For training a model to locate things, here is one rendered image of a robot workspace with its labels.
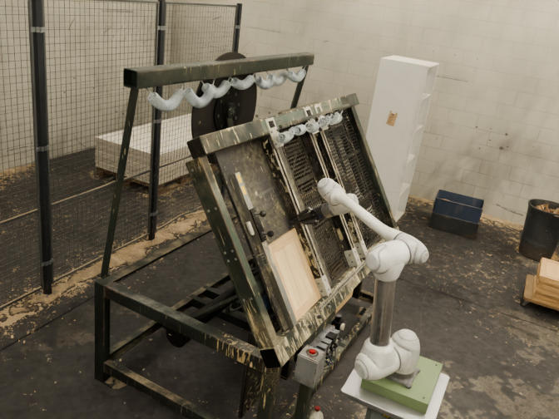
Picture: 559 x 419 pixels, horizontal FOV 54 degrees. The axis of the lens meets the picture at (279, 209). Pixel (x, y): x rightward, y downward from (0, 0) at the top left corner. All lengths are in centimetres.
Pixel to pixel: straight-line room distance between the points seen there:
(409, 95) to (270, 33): 301
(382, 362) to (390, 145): 441
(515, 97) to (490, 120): 43
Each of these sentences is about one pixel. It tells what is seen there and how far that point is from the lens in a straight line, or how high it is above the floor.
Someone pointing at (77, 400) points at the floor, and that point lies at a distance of 410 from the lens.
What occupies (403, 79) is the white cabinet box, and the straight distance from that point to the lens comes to 685.
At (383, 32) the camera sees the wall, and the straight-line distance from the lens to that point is 835.
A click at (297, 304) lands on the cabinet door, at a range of 336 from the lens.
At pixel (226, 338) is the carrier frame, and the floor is 79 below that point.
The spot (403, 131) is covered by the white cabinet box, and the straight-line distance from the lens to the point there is 692.
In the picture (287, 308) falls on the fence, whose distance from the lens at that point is 323.
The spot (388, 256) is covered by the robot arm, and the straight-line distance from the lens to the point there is 263.
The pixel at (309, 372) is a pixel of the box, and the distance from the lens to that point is 303.
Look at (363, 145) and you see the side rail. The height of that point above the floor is 154.
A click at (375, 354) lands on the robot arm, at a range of 291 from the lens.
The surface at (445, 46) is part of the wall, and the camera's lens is 815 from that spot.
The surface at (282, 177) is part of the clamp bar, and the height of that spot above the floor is 161.
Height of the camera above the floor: 273
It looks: 22 degrees down
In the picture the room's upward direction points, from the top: 8 degrees clockwise
